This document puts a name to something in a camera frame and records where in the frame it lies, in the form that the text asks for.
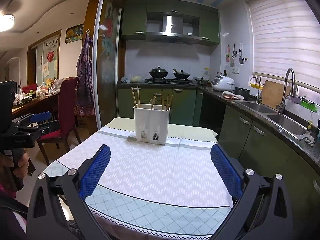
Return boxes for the steel kitchen faucet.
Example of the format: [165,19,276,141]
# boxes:
[277,68,299,116]

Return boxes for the green upper kitchen cabinets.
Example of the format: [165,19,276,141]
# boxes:
[121,0,220,46]

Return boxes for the person's left hand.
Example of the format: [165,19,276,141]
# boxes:
[1,150,29,192]

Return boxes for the cluttered wooden dining table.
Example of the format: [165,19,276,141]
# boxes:
[12,93,59,120]

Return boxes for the red dining chair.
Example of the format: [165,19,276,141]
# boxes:
[37,77,81,166]

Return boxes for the purple hanging apron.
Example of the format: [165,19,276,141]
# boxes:
[76,31,95,117]

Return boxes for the white patterned tablecloth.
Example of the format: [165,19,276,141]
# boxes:
[45,118,233,239]

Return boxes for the stainless steel double sink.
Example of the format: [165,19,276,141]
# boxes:
[236,100,307,140]

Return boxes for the round ceiling lamp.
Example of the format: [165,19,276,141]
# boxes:
[0,14,15,32]

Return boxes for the white plastic utensil holder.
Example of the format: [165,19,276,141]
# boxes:
[133,103,171,145]

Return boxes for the gas stove top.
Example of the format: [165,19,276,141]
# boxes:
[144,77,194,86]

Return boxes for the wooden cutting board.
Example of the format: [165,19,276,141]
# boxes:
[261,80,284,110]

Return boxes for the black wok with lid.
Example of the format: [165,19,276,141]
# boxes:
[149,66,168,79]

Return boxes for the black pot on counter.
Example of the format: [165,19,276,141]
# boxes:
[234,87,250,100]

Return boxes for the white rice cooker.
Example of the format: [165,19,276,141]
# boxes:
[212,75,235,92]

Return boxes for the black pan with lid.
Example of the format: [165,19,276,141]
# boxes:
[173,68,190,80]

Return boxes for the steel range hood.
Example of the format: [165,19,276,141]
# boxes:
[146,13,201,45]

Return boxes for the white window blind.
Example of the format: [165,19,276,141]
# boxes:
[246,0,319,92]

